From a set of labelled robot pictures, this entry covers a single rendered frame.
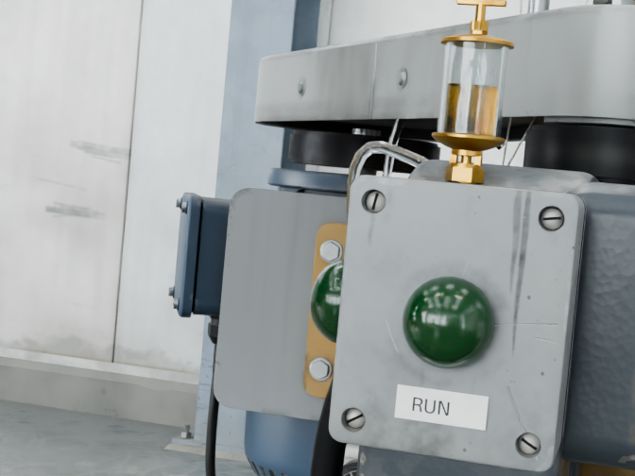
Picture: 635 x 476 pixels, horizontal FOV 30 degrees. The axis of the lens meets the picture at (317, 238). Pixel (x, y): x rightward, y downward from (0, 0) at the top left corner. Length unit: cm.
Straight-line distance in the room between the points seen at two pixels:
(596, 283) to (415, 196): 8
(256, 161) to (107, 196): 107
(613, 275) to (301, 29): 543
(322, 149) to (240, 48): 461
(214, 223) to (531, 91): 36
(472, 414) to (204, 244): 52
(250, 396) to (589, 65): 42
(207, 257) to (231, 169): 459
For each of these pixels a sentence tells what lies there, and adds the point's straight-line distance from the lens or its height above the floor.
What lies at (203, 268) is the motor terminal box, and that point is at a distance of 88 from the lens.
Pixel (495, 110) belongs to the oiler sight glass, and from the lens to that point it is 46.
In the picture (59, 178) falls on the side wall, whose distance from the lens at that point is 633.
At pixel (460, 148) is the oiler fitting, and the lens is 47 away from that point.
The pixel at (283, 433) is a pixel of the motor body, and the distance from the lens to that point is 90.
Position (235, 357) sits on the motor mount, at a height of 119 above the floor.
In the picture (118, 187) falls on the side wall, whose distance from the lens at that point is 618.
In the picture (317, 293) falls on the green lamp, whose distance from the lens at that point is 41.
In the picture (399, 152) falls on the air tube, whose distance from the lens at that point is 54.
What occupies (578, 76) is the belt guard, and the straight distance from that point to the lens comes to 55.
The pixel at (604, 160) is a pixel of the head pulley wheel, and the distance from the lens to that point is 54.
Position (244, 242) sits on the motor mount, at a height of 128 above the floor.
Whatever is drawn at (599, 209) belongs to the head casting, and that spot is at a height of 133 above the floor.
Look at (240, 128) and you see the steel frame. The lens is 546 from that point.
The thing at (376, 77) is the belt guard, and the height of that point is 139.
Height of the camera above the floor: 133
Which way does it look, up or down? 3 degrees down
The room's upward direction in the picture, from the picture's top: 5 degrees clockwise
